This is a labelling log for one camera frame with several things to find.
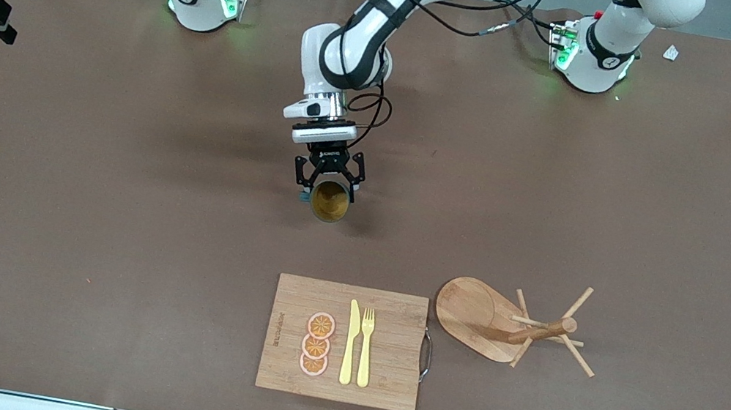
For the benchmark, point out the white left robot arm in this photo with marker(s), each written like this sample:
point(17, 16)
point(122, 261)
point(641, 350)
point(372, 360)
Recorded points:
point(365, 27)

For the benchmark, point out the brown table cover mat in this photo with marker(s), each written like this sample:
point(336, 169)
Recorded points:
point(109, 229)

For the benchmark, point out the white paper scrap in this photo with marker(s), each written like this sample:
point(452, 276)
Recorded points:
point(671, 53)

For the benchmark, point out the orange slice toy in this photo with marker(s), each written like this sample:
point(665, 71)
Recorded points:
point(322, 324)
point(311, 367)
point(315, 348)

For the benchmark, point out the wooden mug tree rack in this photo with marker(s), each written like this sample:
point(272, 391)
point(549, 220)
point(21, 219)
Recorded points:
point(466, 315)

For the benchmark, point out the yellow plastic knife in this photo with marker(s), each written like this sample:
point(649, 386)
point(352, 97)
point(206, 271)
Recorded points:
point(350, 343)

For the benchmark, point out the bamboo cutting board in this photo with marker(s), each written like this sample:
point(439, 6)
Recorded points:
point(384, 357)

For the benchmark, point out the yellow plastic fork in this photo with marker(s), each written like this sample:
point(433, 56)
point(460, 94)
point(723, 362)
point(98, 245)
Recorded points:
point(365, 353)

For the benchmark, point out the dark green ribbed cup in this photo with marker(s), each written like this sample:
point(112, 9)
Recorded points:
point(330, 203)

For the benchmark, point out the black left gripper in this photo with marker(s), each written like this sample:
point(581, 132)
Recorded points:
point(330, 155)

